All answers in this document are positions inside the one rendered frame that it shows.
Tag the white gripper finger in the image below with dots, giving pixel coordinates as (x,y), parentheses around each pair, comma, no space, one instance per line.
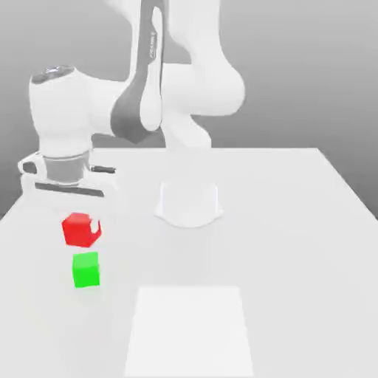
(94,226)

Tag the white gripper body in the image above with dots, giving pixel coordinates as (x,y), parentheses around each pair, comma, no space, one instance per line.
(69,189)

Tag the small red cube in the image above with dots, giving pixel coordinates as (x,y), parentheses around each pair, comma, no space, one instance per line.
(77,230)

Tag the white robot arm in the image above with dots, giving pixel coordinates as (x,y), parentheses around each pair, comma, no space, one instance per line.
(203,88)

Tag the small green cube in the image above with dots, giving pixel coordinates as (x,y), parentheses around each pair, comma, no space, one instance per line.
(86,270)

